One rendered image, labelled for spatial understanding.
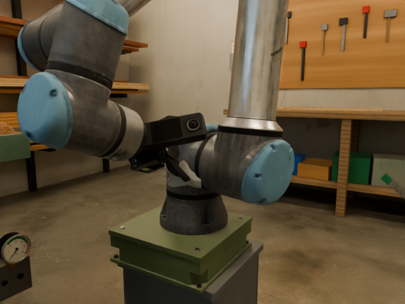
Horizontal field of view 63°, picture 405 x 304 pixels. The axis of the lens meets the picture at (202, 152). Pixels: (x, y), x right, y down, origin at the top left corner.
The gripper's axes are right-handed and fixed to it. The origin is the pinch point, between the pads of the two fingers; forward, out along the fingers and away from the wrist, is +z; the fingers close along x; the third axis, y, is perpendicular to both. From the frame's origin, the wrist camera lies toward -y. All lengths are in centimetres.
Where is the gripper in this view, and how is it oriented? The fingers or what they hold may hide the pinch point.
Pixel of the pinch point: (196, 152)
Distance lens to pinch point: 72.2
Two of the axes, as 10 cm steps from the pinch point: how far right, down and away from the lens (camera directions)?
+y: -8.4, 3.4, 4.3
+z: 5.0, 1.8, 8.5
